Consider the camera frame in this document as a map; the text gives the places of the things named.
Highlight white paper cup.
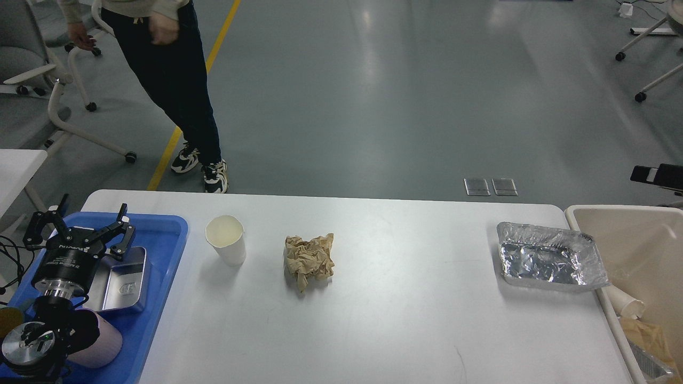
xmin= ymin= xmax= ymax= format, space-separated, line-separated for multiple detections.
xmin=205 ymin=215 xmax=247 ymax=267

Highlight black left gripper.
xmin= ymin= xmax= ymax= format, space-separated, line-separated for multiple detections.
xmin=23 ymin=194 xmax=135 ymax=297

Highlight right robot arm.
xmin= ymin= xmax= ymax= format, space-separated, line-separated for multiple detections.
xmin=630 ymin=163 xmax=682 ymax=194

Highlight metal rectangular tin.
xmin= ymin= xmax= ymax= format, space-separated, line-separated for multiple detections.
xmin=83 ymin=246 xmax=151 ymax=315

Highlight paper cup in bin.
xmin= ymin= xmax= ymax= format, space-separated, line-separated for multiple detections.
xmin=604 ymin=285 xmax=646 ymax=320

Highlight white chair base right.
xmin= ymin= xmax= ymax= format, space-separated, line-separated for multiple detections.
xmin=615 ymin=0 xmax=683 ymax=103

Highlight white side table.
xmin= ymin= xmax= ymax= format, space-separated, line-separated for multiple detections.
xmin=1 ymin=149 xmax=48 ymax=216

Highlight floor socket plate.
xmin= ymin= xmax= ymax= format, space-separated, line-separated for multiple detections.
xmin=463 ymin=178 xmax=491 ymax=197
xmin=492 ymin=178 xmax=519 ymax=197

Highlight floor socket plate right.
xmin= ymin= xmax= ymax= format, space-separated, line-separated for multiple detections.
xmin=492 ymin=178 xmax=519 ymax=197

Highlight dark blue HOME mug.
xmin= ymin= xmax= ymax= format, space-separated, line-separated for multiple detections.
xmin=0 ymin=307 xmax=26 ymax=342

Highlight crumpled brown paper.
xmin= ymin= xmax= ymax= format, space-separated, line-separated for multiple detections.
xmin=284 ymin=233 xmax=335 ymax=293

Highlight blue plastic tray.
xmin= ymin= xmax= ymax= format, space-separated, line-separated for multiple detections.
xmin=8 ymin=212 xmax=188 ymax=383

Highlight aluminium foil tray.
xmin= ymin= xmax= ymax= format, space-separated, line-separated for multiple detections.
xmin=497 ymin=222 xmax=611 ymax=293

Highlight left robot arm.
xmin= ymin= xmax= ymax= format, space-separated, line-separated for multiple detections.
xmin=2 ymin=195 xmax=135 ymax=383

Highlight floor socket plate left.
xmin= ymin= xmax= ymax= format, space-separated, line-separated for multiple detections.
xmin=463 ymin=178 xmax=491 ymax=197

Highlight person in beige sweater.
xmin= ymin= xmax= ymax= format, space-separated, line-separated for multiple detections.
xmin=56 ymin=0 xmax=229 ymax=194

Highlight beige plastic bin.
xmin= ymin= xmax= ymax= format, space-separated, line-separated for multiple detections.
xmin=565 ymin=205 xmax=682 ymax=372

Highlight black cables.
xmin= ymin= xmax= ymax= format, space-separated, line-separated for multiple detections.
xmin=0 ymin=235 xmax=33 ymax=295

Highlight pink plastic mug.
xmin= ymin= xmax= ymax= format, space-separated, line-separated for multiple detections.
xmin=67 ymin=309 xmax=123 ymax=369

